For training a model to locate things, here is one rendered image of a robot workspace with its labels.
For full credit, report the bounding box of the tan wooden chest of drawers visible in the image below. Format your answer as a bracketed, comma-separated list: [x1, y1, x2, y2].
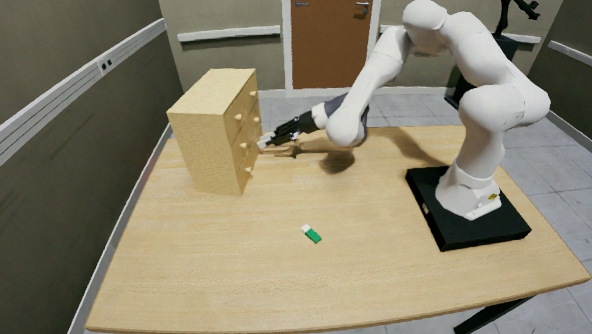
[166, 69, 259, 197]

